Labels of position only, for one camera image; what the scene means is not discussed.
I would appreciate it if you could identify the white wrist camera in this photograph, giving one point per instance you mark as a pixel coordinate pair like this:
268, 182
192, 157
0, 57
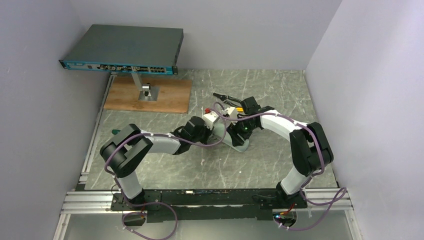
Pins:
210, 119
231, 112

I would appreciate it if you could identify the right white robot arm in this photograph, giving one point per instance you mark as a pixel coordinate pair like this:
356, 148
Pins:
310, 149

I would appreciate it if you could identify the blue-fronted network switch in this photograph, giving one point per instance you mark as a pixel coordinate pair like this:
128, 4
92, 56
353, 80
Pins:
126, 49

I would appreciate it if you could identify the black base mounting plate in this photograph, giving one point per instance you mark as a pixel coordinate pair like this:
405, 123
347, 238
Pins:
210, 204

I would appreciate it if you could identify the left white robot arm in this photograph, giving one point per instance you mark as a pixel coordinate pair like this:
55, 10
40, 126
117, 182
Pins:
126, 149

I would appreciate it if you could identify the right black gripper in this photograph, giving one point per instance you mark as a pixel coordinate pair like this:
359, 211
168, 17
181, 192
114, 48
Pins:
241, 108

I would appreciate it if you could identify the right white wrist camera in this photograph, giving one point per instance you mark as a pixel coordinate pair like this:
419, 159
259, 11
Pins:
231, 112

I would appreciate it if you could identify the green-handled screwdriver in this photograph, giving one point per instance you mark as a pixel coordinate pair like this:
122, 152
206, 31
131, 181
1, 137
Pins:
115, 131

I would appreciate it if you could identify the wooden base board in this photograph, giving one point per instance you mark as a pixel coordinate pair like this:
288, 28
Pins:
173, 95

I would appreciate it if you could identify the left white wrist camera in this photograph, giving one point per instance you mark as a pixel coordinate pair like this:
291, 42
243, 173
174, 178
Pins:
210, 119

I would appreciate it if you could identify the metal switch stand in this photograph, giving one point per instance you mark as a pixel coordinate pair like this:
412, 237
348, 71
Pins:
147, 92

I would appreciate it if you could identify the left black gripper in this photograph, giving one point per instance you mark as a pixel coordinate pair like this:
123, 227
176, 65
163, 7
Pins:
219, 130

